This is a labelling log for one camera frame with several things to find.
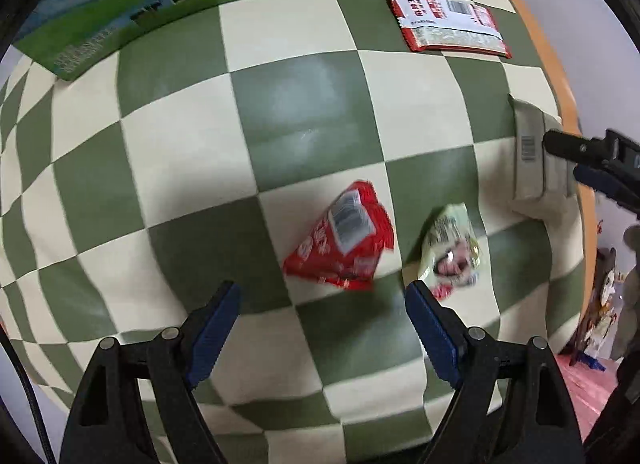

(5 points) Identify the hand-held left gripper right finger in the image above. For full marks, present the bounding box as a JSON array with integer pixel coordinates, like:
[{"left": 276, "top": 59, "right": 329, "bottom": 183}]
[{"left": 405, "top": 280, "right": 586, "bottom": 464}]

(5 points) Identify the person's dark clothing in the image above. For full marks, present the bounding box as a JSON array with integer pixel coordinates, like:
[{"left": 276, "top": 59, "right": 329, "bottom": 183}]
[{"left": 582, "top": 359, "right": 640, "bottom": 464}]

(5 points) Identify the small red snack packet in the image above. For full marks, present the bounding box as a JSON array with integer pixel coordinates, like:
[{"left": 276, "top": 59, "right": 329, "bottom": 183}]
[{"left": 282, "top": 180, "right": 396, "bottom": 292}]

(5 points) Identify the red white packet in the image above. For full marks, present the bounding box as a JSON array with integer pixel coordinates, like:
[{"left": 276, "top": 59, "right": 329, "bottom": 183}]
[{"left": 385, "top": 0, "right": 513, "bottom": 59}]

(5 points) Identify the small pale snack packet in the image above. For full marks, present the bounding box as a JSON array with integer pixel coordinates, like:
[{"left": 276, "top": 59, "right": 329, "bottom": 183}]
[{"left": 417, "top": 201, "right": 483, "bottom": 299}]

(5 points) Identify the grey cloth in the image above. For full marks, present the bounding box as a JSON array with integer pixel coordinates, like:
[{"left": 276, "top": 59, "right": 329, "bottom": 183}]
[{"left": 611, "top": 225, "right": 640, "bottom": 360}]

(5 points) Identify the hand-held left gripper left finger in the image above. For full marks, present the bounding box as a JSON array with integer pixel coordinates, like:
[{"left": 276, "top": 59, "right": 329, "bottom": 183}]
[{"left": 59, "top": 280, "right": 242, "bottom": 464}]

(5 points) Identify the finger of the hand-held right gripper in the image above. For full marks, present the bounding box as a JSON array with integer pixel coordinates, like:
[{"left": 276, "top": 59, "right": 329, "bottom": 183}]
[
  {"left": 574, "top": 165, "right": 640, "bottom": 215},
  {"left": 544, "top": 129, "right": 640, "bottom": 172}
]

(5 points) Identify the printed cardboard box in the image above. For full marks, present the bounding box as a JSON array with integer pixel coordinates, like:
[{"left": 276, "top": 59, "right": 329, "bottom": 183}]
[{"left": 12, "top": 0, "right": 486, "bottom": 82}]

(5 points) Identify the black cable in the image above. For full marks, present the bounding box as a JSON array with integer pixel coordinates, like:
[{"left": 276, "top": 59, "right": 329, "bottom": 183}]
[{"left": 0, "top": 321, "right": 56, "bottom": 464}]

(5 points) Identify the colourful floor clutter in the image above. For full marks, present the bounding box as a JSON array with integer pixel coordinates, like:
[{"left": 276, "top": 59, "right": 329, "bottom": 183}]
[{"left": 570, "top": 246, "right": 631, "bottom": 372}]

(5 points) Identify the plain white packet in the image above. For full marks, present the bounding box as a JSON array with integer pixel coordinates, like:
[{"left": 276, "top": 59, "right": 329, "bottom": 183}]
[{"left": 507, "top": 94, "right": 578, "bottom": 205}]

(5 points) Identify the green white checkered mat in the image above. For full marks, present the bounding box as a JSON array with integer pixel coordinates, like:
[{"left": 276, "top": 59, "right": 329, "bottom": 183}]
[{"left": 0, "top": 0, "right": 598, "bottom": 464}]

